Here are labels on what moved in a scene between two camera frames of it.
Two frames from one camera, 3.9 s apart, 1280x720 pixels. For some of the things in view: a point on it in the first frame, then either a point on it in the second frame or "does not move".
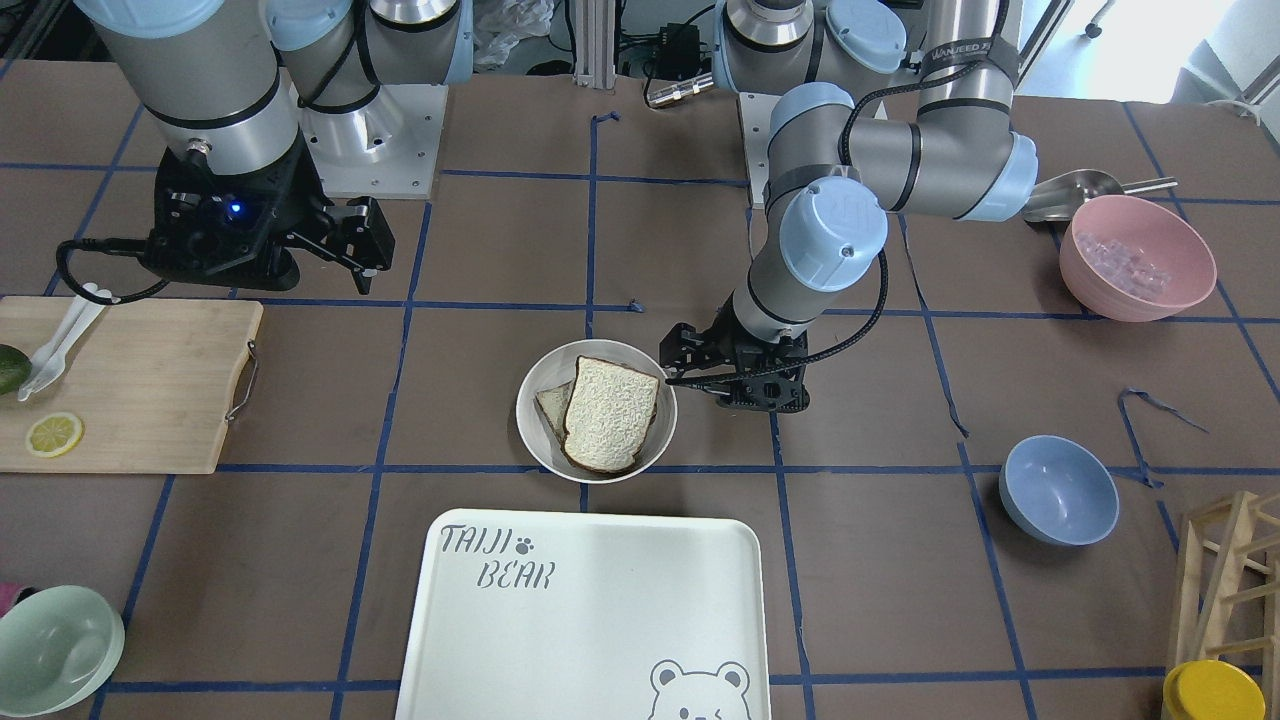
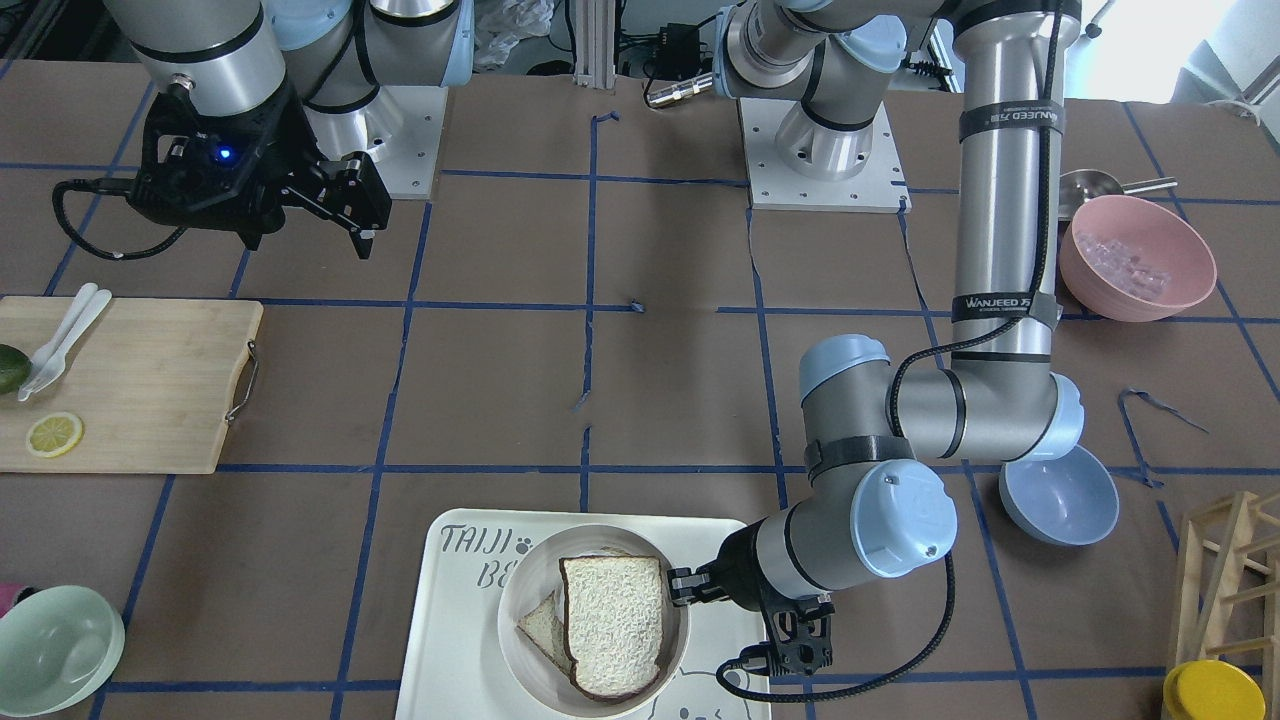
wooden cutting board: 152,384 does not move
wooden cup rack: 1226,599 does not move
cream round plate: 557,368 → 537,575
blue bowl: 1058,490 does not move
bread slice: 555,402 → 548,631
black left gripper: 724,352 → 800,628
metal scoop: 1055,197 does not move
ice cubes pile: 1123,267 does not move
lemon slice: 53,434 does not move
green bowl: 60,646 does not move
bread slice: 609,413 → 613,622
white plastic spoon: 44,352 does not move
